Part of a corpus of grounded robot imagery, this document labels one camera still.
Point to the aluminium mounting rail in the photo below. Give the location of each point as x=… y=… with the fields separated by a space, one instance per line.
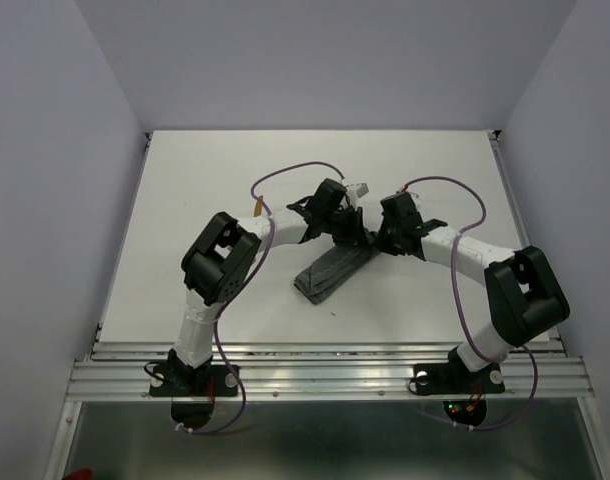
x=113 y=372

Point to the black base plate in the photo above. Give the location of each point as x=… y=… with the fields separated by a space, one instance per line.
x=210 y=381
x=430 y=379

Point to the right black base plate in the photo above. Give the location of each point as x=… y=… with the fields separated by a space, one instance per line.
x=430 y=379

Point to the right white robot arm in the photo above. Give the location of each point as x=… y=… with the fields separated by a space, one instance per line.
x=524 y=296

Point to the red object at corner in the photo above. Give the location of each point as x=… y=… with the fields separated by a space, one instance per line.
x=80 y=474

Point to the gold knife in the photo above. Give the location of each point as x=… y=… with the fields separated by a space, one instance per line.
x=258 y=209

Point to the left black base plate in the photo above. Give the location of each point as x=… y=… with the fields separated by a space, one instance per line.
x=210 y=381

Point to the grey cloth napkin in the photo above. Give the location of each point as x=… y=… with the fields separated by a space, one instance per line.
x=330 y=271

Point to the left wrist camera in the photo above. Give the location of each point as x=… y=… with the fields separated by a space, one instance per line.
x=356 y=189

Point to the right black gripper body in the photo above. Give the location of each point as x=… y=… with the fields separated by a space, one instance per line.
x=387 y=238

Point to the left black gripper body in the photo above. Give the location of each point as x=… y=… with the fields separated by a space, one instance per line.
x=341 y=224

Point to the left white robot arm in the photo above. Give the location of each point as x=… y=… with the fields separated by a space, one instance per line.
x=224 y=257

